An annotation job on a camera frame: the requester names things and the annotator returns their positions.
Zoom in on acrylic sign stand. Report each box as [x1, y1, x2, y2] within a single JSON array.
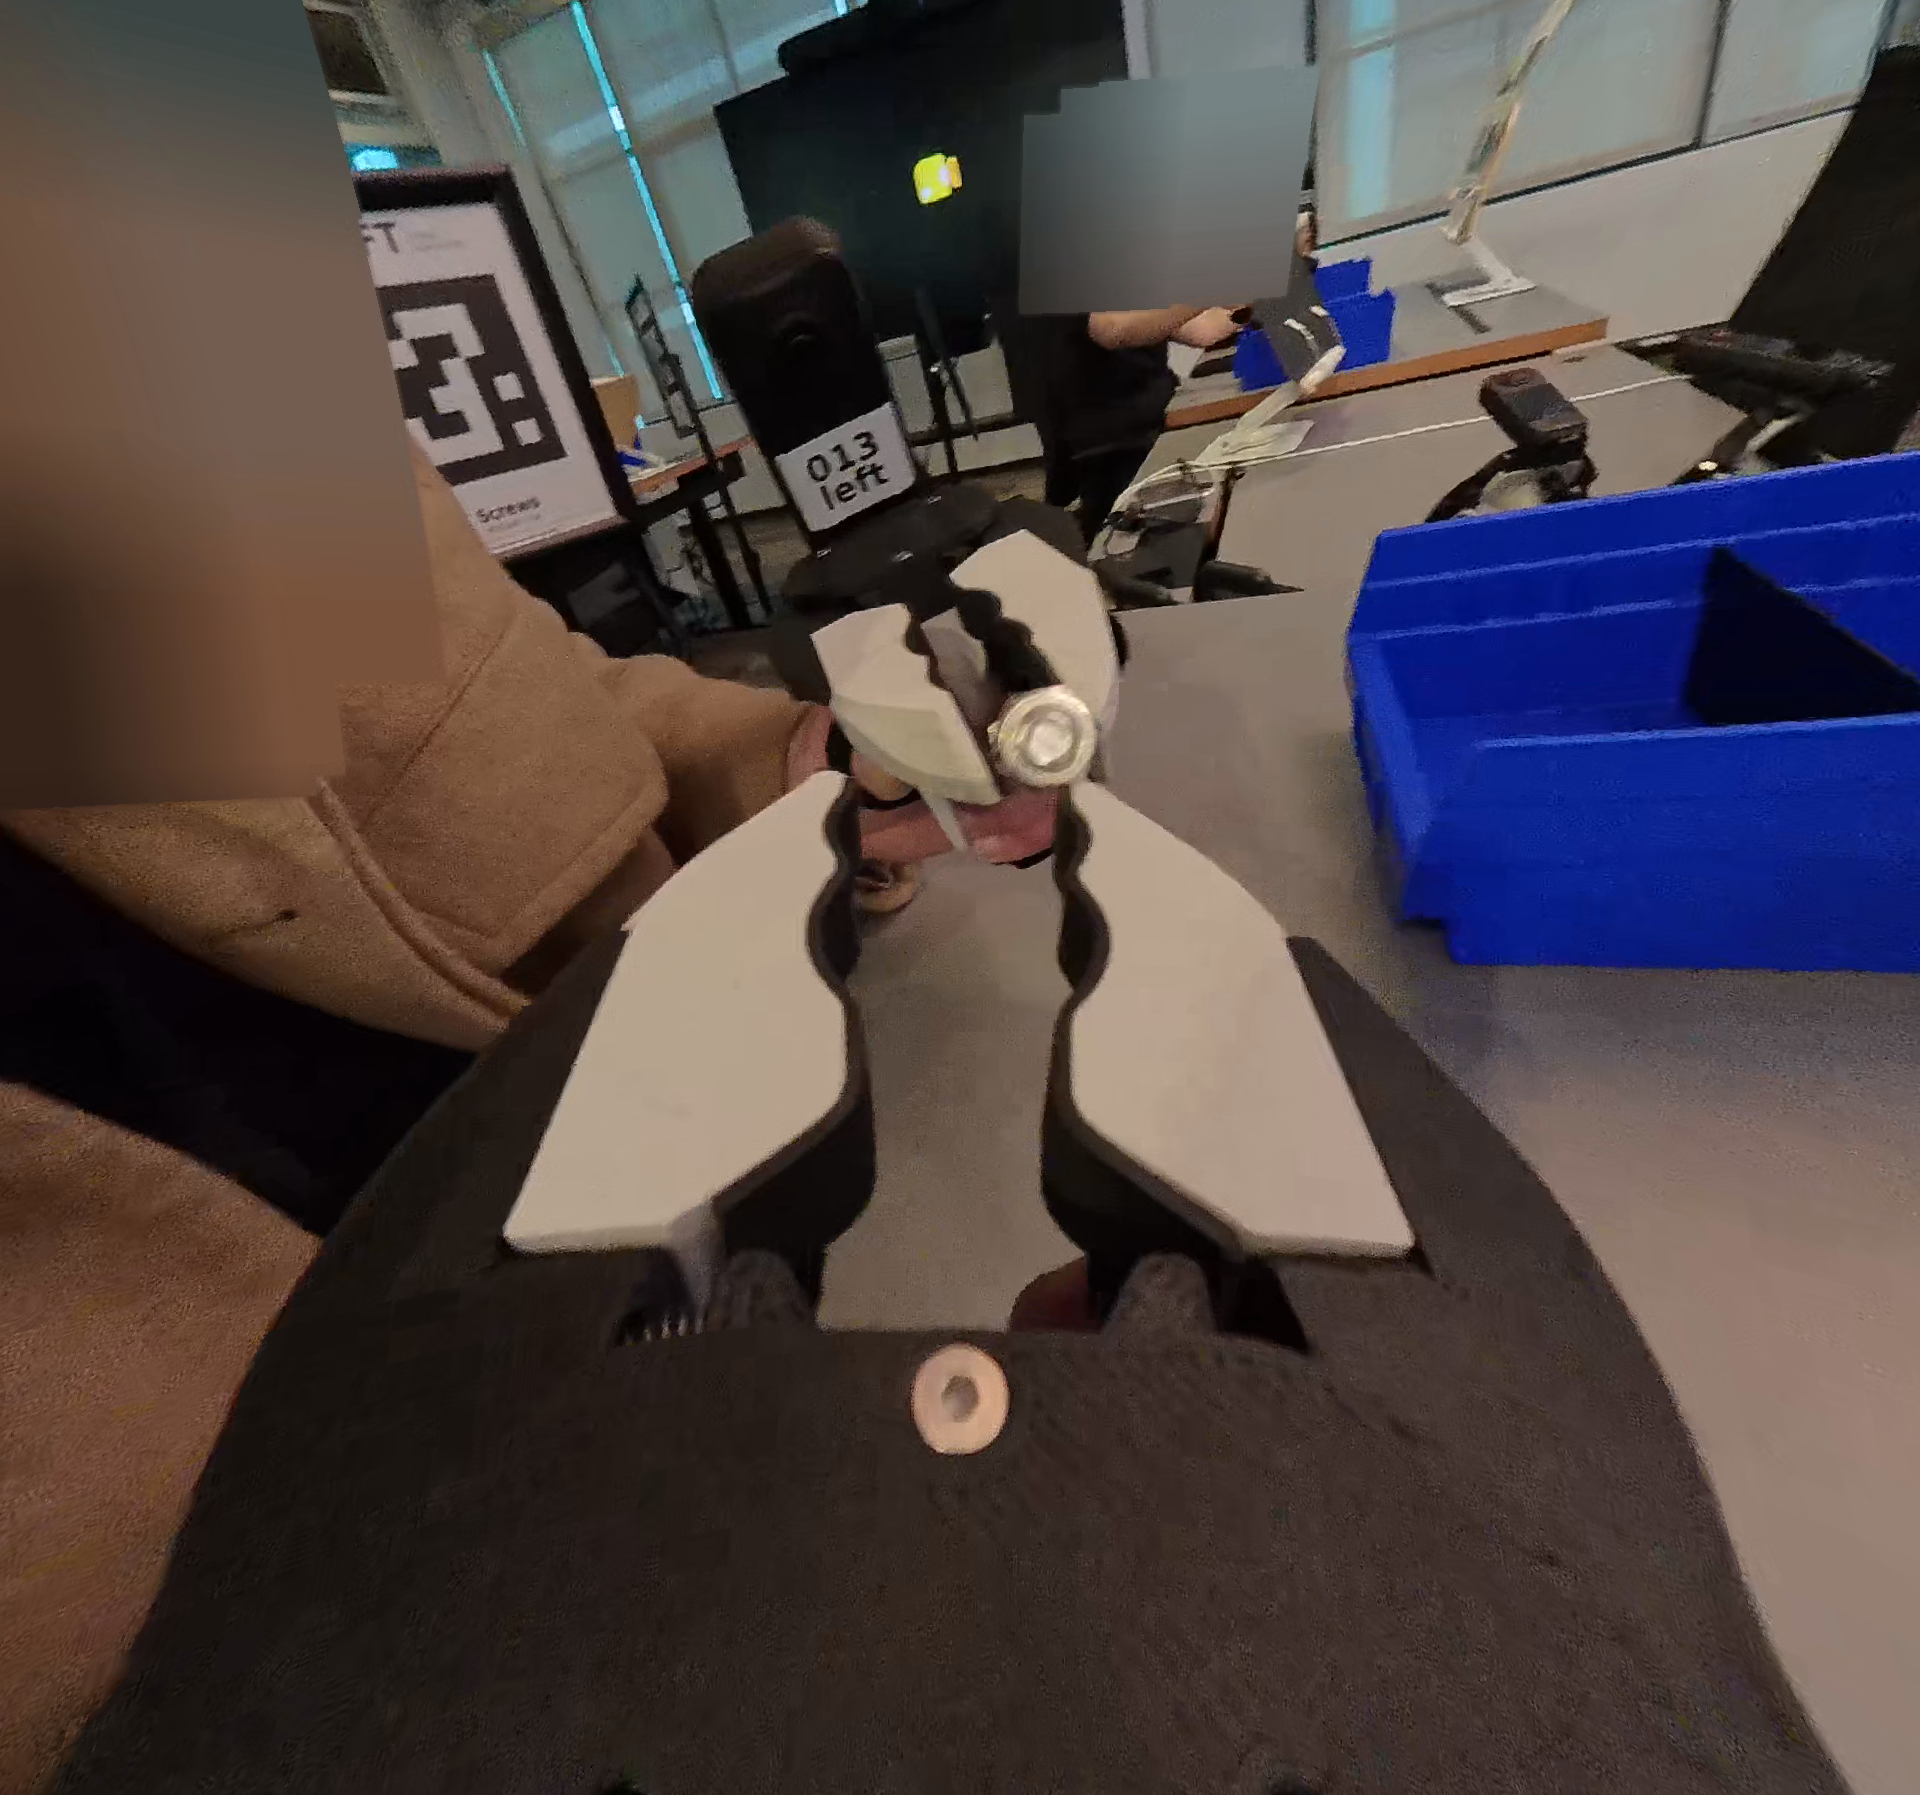
[[1425, 0, 1614, 316], [1208, 300, 1346, 460]]

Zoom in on person's left hand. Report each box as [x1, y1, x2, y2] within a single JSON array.
[[823, 706, 1055, 914]]

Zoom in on fiducial marker sign board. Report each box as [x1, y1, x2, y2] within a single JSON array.
[[356, 165, 631, 559]]

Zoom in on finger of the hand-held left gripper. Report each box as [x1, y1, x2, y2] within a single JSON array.
[[951, 531, 1125, 783], [810, 606, 1001, 810]]

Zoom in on grey desk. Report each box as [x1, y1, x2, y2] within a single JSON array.
[[810, 581, 1920, 1795]]

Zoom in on black tripod stand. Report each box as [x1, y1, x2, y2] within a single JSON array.
[[627, 276, 771, 630]]

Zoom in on steel hex nut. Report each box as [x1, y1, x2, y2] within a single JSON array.
[[988, 686, 1108, 789]]

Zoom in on long blue plastic bin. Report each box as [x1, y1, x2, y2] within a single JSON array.
[[1345, 453, 1920, 972]]

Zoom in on black television screen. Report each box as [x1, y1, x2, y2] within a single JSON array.
[[715, 0, 1130, 326]]

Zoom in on person's black inner garment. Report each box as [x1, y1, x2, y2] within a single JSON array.
[[0, 835, 475, 1235]]

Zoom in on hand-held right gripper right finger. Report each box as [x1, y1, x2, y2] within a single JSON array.
[[1042, 776, 1420, 1332]]

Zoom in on small blue plastic bin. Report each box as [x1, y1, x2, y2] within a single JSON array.
[[1232, 259, 1396, 387]]

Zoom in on small black device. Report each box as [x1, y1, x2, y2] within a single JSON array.
[[1477, 369, 1591, 455]]

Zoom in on person's beige coat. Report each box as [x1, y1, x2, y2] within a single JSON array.
[[0, 460, 677, 1769]]

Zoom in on grey table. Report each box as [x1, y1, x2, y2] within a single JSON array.
[[1118, 325, 1920, 614]]

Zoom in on black controller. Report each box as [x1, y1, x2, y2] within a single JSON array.
[[1672, 333, 1896, 405]]

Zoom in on black video bar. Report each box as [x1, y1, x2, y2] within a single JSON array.
[[779, 0, 1003, 74]]

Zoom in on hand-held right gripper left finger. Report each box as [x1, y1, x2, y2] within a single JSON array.
[[503, 771, 879, 1332]]

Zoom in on person's left forearm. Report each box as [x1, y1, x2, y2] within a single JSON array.
[[593, 646, 834, 875]]

